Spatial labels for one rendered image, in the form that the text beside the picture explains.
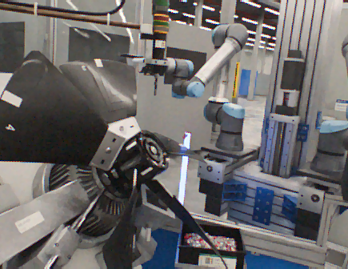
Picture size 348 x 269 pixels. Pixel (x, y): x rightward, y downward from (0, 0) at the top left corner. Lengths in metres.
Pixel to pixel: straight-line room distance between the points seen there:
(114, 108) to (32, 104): 0.29
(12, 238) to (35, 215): 0.07
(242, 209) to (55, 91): 1.24
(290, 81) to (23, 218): 1.31
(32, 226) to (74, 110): 0.24
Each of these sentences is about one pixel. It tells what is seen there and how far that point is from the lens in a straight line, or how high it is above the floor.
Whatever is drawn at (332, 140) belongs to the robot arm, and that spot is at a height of 1.19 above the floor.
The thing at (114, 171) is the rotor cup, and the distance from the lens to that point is 0.84.
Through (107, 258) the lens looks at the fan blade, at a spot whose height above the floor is 1.13.
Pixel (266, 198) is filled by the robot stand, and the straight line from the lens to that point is 1.66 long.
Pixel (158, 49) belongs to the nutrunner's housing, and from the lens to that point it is 0.89.
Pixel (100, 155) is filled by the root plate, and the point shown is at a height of 1.21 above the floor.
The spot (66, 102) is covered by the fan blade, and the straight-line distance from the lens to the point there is 0.72.
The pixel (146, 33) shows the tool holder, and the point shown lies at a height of 1.51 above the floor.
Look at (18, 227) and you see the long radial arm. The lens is 0.70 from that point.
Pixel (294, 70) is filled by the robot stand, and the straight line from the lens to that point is 1.67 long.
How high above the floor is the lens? 1.43
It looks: 9 degrees down
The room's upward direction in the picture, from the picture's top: 6 degrees clockwise
